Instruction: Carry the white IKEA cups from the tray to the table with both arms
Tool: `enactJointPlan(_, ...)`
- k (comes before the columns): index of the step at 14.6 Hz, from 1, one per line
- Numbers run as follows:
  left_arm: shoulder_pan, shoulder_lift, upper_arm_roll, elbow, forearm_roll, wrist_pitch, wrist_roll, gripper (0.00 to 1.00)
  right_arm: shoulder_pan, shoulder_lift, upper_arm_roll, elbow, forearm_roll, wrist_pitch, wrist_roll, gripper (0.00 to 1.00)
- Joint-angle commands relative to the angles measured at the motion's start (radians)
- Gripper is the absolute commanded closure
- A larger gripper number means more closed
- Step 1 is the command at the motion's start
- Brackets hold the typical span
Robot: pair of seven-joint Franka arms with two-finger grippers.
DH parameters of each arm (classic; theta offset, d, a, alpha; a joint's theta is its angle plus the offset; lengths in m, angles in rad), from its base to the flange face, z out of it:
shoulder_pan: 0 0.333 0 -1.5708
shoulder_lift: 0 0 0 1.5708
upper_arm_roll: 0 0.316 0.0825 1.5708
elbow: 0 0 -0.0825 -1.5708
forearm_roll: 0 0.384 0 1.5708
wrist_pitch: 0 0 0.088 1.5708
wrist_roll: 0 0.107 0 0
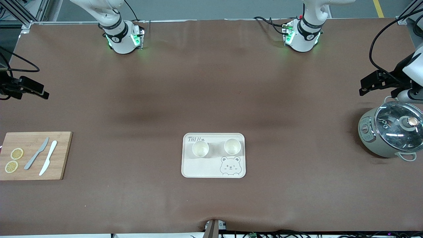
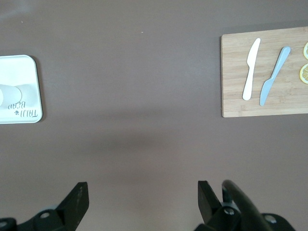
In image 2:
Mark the white paper cup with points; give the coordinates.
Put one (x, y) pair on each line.
(10, 95)

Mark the yellow lemon slice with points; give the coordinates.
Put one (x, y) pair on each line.
(306, 51)
(304, 73)

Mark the white bear print tray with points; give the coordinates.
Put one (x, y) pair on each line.
(19, 69)

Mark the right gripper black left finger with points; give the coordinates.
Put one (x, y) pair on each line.
(72, 207)

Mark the bamboo cutting board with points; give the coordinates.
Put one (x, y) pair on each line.
(235, 72)

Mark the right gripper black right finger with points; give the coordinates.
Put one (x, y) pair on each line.
(208, 207)

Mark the brown table cover mat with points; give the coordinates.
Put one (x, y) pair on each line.
(144, 96)

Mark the white plastic knife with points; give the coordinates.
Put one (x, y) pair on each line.
(251, 62)

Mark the grey plastic knife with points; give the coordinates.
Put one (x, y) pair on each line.
(266, 87)

